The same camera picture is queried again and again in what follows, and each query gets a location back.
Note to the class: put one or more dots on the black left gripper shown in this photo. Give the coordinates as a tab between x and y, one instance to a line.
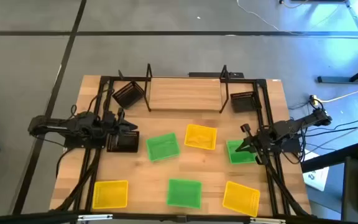
115	126

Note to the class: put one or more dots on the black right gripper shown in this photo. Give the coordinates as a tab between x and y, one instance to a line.
262	144

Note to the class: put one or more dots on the green plastic basket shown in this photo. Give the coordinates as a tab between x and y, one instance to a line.
163	147
239	157
184	193

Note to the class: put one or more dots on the yellow plastic basket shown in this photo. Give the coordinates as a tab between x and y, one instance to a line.
110	194
200	137
240	199

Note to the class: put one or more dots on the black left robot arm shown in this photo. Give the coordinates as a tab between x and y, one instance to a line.
73	126

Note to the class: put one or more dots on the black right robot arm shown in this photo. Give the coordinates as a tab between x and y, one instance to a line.
291	126

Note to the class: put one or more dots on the black flat bar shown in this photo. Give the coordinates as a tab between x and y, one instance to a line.
204	74

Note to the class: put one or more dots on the white power strip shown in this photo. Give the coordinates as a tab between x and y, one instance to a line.
314	100

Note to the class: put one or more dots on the white paper sheet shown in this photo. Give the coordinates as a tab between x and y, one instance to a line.
317	179

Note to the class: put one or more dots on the black desk edge bar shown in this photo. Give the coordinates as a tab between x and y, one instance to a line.
328	158

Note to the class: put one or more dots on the black desk leg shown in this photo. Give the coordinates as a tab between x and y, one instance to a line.
337	79

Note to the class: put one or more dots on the black crossbar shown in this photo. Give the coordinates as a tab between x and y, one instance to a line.
26	219

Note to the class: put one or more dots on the black aluminium rig frame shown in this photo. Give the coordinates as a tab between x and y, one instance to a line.
135	78

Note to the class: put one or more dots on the wooden shelf with black frame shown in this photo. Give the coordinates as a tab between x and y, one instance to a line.
185	93

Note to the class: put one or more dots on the silver metal bracket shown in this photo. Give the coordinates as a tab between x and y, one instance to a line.
267	221
95	217

